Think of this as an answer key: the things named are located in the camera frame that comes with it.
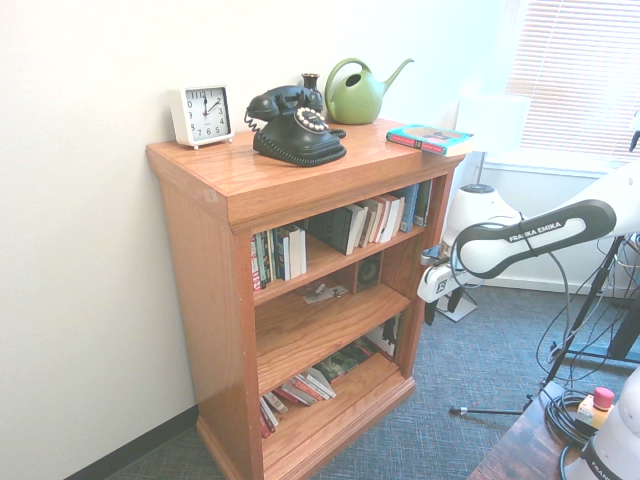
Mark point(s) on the white floor lamp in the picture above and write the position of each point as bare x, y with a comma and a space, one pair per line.
492, 122

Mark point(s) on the black ceramic vase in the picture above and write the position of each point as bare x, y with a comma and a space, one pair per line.
310, 82

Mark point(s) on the loose paper cards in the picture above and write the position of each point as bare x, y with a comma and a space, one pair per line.
322, 292

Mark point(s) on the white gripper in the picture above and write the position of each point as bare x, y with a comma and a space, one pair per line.
440, 282

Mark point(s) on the white cover paperback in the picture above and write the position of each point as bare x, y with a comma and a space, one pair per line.
320, 382

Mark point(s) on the green plastic watering can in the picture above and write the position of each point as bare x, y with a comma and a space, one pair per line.
350, 100

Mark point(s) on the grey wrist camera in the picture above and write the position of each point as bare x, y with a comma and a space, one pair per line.
430, 256

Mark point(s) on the paperback book white page edges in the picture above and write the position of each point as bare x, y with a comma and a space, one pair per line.
376, 220
392, 217
298, 252
359, 225

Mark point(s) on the teal gold paperback book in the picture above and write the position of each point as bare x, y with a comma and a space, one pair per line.
430, 136

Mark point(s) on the dark green tall book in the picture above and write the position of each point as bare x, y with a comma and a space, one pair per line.
424, 202

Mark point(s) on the red spine paperback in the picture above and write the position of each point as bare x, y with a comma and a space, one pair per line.
300, 392

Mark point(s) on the small red white book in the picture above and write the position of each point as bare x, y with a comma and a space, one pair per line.
267, 417

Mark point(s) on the black tripod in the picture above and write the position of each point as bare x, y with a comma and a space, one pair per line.
492, 410

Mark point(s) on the white square alarm clock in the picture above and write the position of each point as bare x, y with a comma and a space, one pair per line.
205, 117

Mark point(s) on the white window blinds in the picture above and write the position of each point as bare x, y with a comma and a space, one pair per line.
575, 75

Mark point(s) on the blue cover tall book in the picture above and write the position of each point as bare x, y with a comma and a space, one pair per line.
410, 207

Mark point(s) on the green picture flat book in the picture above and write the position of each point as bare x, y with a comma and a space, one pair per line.
347, 362

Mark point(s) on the dark wooden table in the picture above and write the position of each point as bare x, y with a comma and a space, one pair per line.
520, 445

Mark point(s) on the white illustrated large book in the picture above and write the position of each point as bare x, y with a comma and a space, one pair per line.
387, 337

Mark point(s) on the red white spine book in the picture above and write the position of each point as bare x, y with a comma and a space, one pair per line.
256, 265

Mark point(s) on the yellow red emergency stop button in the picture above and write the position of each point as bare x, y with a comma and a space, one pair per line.
596, 407

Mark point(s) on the black cover paperback book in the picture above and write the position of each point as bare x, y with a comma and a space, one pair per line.
332, 227

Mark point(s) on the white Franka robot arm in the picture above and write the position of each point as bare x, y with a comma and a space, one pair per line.
535, 240

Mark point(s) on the dark green spine book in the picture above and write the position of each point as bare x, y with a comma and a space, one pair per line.
268, 255

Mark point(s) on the oak wooden bookshelf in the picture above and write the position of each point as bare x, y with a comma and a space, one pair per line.
310, 170

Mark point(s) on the blue spine thin book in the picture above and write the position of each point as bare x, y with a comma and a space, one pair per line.
285, 255

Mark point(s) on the black rotary telephone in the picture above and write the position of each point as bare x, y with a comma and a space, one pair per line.
295, 140

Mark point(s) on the small brown speaker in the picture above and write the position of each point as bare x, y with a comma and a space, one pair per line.
370, 272

